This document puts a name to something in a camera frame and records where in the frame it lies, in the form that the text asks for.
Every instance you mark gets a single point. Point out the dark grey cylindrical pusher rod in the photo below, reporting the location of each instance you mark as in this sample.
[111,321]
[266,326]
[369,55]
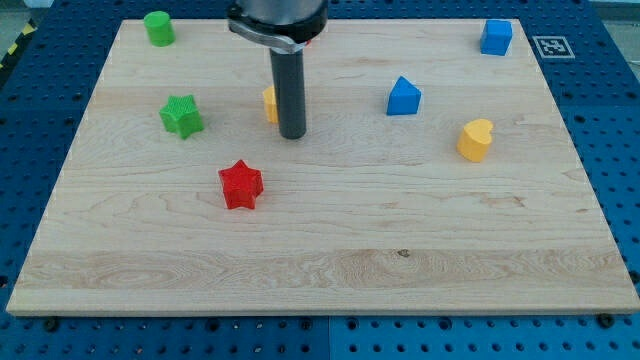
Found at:
[288,80]

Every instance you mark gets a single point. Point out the yellow hexagon block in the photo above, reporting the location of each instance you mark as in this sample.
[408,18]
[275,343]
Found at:
[270,104]

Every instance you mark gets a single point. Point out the green star block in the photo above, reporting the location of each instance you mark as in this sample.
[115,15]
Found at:
[181,116]

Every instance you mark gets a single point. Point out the red star block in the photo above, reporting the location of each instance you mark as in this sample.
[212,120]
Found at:
[241,185]

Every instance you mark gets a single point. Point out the blue triangle block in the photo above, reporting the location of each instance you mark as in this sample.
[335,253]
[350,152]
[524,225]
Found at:
[404,98]

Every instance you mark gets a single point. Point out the green cylinder block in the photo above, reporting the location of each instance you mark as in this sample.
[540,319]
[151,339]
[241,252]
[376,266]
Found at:
[159,28]

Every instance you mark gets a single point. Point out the light wooden board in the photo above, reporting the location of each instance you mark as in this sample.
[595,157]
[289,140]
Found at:
[366,214]

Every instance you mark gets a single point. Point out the yellow heart block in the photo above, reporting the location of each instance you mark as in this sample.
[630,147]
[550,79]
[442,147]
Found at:
[475,139]

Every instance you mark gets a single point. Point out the blue cube block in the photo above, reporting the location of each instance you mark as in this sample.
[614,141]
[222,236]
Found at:
[496,37]

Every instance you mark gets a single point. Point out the white fiducial marker tag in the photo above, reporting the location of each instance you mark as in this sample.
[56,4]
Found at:
[553,47]

